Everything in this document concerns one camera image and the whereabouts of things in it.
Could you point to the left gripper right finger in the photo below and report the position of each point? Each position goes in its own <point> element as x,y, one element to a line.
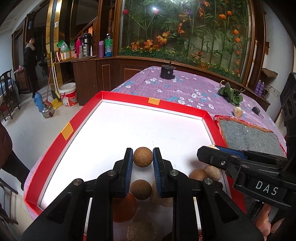
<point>162,168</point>

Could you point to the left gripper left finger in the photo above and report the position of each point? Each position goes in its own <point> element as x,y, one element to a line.
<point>125,173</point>

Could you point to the brown round fruit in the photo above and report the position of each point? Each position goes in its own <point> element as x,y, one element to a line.
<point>141,189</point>
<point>142,157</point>

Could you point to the operator hand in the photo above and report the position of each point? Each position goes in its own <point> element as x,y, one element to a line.
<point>263,224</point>

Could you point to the brown round fruit in tray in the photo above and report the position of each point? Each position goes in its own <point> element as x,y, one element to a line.
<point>141,189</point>

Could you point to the orange fruit in tray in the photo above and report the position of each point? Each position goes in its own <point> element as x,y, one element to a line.
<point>124,209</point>

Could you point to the tan fruit in tray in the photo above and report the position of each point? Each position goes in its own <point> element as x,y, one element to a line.
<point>198,174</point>

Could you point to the red white tray box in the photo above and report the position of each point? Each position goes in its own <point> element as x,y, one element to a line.
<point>119,170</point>

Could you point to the pale fruit in tray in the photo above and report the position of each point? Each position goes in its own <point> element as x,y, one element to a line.
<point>213,173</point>

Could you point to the grey felt mat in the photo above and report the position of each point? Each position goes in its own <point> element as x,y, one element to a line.
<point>241,135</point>

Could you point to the black car key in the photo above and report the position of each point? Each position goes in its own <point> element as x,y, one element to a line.
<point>257,111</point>

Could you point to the green leafy vegetable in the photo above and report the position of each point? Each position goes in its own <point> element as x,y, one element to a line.
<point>232,95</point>

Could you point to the purple floral tablecloth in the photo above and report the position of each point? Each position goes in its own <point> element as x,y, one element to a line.
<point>196,92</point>

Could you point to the metal kettle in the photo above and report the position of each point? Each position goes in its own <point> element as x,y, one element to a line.
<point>47,111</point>

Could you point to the white paint bucket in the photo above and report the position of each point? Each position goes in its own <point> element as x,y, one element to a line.
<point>68,94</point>

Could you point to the blue water bottle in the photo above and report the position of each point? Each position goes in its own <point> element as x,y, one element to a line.
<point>38,101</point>

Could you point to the person in brown coat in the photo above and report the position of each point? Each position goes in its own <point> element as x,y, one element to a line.
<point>9,160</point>

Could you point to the purple cup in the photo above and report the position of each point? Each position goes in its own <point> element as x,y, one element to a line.
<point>101,49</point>

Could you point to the green plastic bottle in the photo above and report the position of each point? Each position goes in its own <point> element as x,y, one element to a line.
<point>108,45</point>

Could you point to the dark wooden chair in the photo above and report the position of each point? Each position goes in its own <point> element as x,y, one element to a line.
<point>9,96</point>

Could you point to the black steel thermos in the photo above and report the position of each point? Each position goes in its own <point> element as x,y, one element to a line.
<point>86,44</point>

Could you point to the person in black coat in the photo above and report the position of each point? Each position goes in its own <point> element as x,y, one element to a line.
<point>30,63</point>

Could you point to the flower mural glass panel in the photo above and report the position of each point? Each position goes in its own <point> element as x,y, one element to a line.
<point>211,35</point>

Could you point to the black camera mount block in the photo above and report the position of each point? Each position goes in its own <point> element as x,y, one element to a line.
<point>167,71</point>

